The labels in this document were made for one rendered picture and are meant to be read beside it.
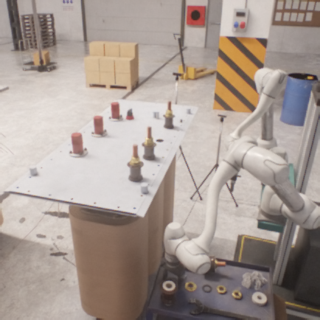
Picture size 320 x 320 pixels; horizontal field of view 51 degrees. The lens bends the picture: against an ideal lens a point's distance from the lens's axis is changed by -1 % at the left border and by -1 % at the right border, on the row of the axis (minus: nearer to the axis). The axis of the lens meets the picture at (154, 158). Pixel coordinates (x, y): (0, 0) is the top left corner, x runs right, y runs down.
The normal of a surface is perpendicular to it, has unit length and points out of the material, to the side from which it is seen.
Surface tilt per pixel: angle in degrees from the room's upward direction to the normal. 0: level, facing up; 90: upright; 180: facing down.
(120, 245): 90
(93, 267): 90
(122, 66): 90
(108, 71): 90
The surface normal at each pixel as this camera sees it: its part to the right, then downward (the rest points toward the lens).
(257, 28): -0.27, 0.44
